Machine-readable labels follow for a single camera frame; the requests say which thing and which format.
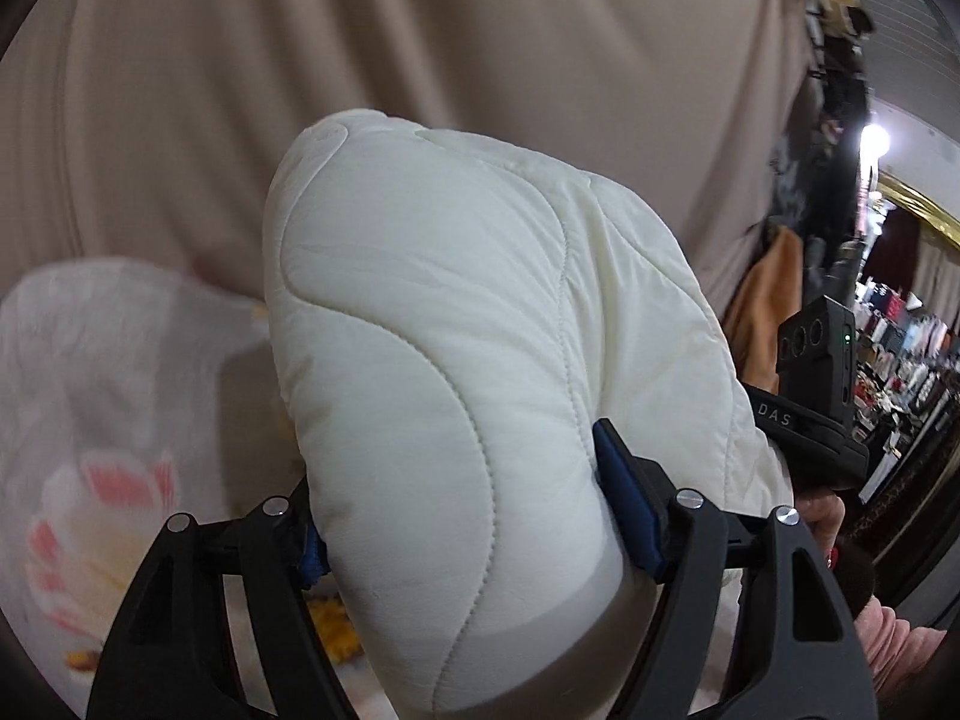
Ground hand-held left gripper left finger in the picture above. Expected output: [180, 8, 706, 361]
[86, 474, 335, 720]

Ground beige curtain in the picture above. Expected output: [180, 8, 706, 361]
[0, 0, 822, 331]

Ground racks of hanging clothes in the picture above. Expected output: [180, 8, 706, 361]
[855, 277, 960, 481]

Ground gold frame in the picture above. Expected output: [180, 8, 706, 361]
[874, 171, 960, 250]

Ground person's right hand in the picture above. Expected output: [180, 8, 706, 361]
[793, 491, 850, 572]

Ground white quilted jacket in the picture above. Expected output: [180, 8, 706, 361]
[262, 109, 796, 720]

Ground floral printed blanket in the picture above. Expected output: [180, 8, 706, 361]
[0, 259, 376, 720]

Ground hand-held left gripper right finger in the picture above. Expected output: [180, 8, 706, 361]
[591, 418, 878, 720]

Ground orange-brown hanging garment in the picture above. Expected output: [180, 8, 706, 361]
[722, 225, 805, 395]

